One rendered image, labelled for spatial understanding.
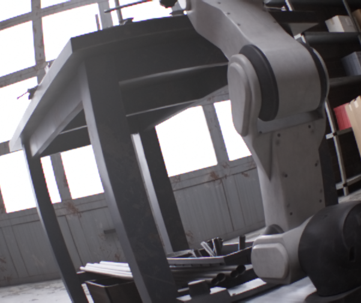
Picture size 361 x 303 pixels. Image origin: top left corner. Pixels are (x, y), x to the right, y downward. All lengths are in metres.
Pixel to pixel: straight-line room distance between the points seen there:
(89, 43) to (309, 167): 0.60
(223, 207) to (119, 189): 3.75
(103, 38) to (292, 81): 0.55
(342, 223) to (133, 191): 0.71
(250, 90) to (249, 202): 4.27
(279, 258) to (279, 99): 0.28
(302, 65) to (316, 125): 0.15
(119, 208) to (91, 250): 3.34
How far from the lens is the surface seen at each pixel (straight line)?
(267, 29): 1.24
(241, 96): 1.15
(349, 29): 5.97
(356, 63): 5.94
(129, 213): 1.56
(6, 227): 4.75
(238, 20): 1.24
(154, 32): 1.56
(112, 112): 1.58
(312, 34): 5.48
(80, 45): 1.49
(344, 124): 5.68
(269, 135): 1.19
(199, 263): 2.14
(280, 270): 1.16
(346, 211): 1.02
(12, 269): 4.76
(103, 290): 2.41
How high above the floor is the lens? 0.46
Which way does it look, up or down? 4 degrees up
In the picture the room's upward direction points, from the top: 15 degrees counter-clockwise
